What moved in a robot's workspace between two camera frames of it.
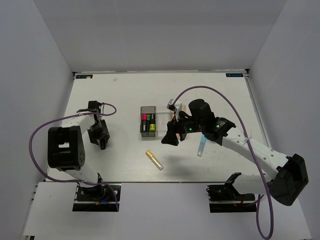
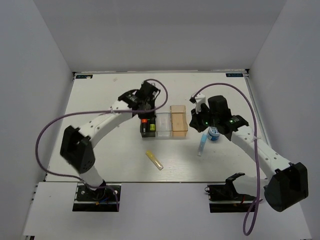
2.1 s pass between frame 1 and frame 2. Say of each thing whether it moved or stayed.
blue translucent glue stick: stayed
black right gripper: moved
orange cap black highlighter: moved
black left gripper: moved
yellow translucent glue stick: stayed
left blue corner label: stayed
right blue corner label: stayed
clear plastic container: stayed
